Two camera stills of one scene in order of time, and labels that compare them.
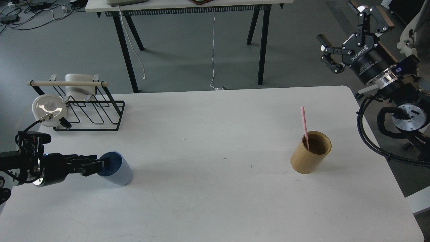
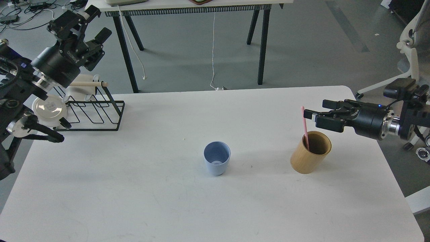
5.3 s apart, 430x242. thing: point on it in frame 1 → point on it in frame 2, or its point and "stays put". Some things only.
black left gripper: (56, 166) → (62, 62)
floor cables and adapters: (22, 14) stays put
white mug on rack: (77, 93) stays put
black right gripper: (369, 58) → (368, 121)
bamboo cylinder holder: (304, 161) stays put
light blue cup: (120, 171) → (216, 154)
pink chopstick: (303, 115) stays put
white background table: (120, 9) stays put
